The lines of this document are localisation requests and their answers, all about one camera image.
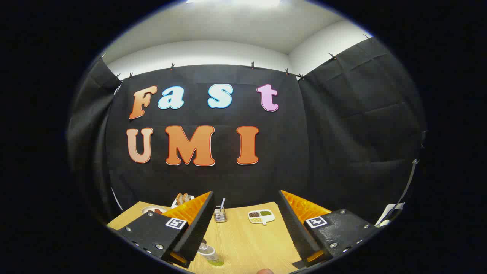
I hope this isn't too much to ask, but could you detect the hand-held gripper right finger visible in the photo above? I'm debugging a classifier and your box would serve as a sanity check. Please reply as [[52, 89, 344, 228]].
[[277, 190, 379, 267]]

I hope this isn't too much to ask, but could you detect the clear plastic juice bottle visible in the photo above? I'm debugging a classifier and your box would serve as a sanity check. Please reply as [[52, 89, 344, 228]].
[[197, 239, 225, 267]]

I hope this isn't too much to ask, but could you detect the white ceiling light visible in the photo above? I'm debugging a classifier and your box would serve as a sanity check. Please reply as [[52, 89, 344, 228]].
[[186, 0, 282, 7]]

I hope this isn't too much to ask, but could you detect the wooden table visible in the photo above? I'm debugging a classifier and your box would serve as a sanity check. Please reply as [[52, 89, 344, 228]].
[[107, 201, 331, 274]]

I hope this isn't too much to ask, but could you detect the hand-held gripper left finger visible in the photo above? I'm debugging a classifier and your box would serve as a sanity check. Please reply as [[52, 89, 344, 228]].
[[108, 191, 216, 269]]

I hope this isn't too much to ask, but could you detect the white divided bean dish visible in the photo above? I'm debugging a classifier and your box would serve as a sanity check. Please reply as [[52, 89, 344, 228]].
[[248, 209, 275, 226]]

